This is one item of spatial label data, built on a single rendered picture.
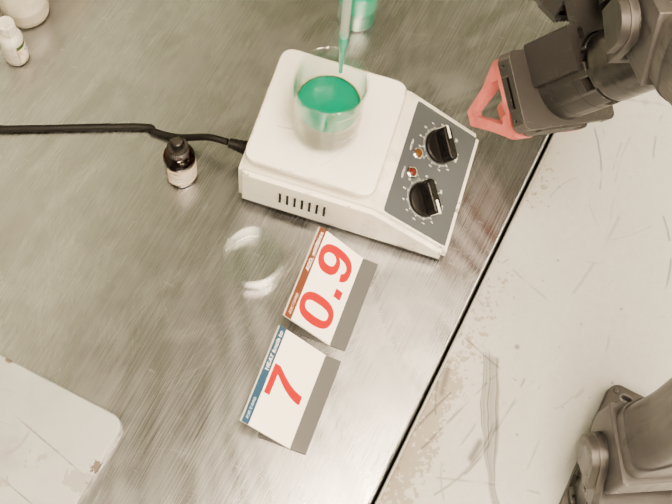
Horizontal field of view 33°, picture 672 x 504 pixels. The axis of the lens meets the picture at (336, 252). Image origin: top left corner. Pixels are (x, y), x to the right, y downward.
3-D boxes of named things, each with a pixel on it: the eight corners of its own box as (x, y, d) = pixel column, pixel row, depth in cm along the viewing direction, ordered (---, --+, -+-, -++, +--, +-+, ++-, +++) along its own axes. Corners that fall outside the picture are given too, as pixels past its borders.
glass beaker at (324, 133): (336, 84, 103) (343, 33, 95) (375, 138, 101) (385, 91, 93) (270, 119, 101) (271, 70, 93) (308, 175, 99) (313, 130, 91)
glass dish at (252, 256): (229, 295, 104) (228, 287, 101) (218, 240, 105) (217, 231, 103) (288, 284, 104) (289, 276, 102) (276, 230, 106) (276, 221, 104)
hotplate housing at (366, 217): (475, 146, 111) (491, 107, 103) (440, 265, 106) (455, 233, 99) (259, 80, 112) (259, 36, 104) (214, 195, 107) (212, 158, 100)
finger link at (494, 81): (441, 82, 98) (512, 50, 90) (503, 76, 102) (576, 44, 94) (459, 159, 98) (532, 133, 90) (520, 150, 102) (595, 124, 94)
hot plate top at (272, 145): (409, 88, 104) (410, 83, 103) (372, 202, 99) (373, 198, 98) (284, 50, 104) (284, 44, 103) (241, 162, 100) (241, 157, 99)
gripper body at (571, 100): (492, 57, 91) (556, 27, 85) (582, 49, 96) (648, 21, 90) (510, 136, 91) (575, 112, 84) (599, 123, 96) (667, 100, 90)
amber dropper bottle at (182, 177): (160, 166, 108) (154, 132, 101) (190, 155, 108) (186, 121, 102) (172, 193, 107) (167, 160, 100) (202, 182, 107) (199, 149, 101)
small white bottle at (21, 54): (6, 68, 110) (-7, 35, 105) (4, 47, 111) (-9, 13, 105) (30, 66, 111) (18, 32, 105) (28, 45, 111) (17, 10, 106)
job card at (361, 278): (377, 265, 106) (382, 249, 102) (344, 352, 102) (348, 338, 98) (316, 242, 106) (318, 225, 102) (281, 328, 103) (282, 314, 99)
